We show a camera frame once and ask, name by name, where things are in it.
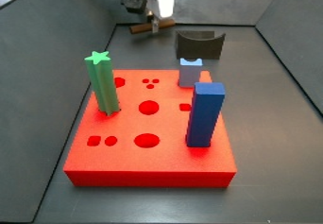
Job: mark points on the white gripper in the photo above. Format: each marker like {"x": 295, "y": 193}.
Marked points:
{"x": 160, "y": 8}

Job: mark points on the brown oval cylinder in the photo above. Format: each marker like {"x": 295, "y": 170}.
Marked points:
{"x": 146, "y": 27}

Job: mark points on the black curved fixture stand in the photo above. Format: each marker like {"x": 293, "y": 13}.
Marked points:
{"x": 198, "y": 44}

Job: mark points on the red foam hole board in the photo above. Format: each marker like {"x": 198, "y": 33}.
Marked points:
{"x": 135, "y": 148}

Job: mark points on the grey-blue notched peg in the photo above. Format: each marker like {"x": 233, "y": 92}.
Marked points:
{"x": 188, "y": 72}

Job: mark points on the green star peg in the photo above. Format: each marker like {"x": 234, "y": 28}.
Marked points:
{"x": 99, "y": 68}

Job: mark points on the dark blue square peg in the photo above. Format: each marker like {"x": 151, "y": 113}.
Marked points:
{"x": 209, "y": 96}

